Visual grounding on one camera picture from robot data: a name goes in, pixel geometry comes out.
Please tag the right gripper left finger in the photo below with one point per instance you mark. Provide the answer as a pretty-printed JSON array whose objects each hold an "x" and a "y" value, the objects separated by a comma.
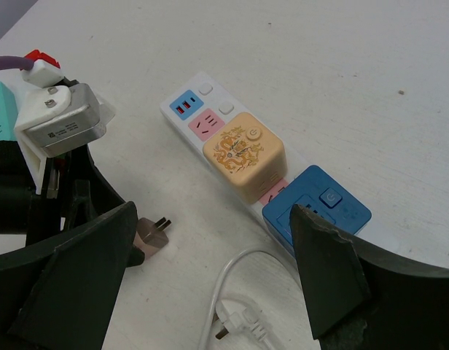
[{"x": 60, "y": 293}]

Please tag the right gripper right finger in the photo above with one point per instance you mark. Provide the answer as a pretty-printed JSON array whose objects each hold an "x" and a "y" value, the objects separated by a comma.
[{"x": 361, "y": 296}]

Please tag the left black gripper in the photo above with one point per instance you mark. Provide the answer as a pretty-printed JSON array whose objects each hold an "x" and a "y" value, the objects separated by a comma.
[{"x": 74, "y": 189}]

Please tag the pink small plug adapter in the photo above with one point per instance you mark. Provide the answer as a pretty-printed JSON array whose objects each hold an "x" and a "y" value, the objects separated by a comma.
[{"x": 150, "y": 236}]

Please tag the blue cube socket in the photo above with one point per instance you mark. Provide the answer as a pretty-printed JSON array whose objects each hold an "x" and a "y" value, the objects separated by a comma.
[{"x": 317, "y": 191}]

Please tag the beige cube socket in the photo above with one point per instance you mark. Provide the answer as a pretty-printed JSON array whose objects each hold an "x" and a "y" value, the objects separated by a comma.
[{"x": 249, "y": 156}]

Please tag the teal triangular socket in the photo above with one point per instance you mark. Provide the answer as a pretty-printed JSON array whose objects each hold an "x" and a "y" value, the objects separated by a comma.
[{"x": 8, "y": 113}]

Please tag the white colourful power strip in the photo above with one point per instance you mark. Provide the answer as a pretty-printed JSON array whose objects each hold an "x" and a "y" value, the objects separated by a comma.
[{"x": 199, "y": 109}]

